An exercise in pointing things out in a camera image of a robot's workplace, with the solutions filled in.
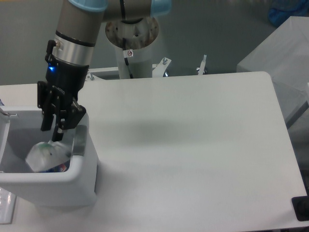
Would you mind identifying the black device at table edge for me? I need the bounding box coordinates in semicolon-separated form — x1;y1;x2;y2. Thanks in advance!
292;196;309;221

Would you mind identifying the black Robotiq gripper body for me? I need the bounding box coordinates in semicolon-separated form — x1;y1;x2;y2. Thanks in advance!
45;40;89;106

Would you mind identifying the blue bag in background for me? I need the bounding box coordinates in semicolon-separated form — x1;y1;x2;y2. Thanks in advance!
267;0;309;27

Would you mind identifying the white covered side table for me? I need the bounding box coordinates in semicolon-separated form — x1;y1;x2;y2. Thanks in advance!
236;16;309;124

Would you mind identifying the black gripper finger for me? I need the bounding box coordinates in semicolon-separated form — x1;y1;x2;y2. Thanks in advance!
37;81;55;131
52;99;86;142

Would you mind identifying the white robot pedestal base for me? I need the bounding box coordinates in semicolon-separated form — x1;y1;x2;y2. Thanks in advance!
83;13;208;82

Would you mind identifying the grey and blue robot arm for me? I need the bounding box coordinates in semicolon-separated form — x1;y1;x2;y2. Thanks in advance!
37;0;172;142

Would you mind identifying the white trash can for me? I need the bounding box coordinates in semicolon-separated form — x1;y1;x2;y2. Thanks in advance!
0;105;98;206

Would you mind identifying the clear crushed plastic bottle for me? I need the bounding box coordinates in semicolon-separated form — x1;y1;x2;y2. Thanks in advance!
45;163;70;173

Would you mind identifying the clear plastic sheet holder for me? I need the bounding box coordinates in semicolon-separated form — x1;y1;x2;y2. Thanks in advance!
0;188;16;225

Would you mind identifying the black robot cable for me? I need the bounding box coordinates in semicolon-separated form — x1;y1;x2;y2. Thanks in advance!
122;38;134;79

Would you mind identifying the white plastic wrapper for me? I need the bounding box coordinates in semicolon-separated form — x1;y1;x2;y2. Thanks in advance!
25;141;72;173

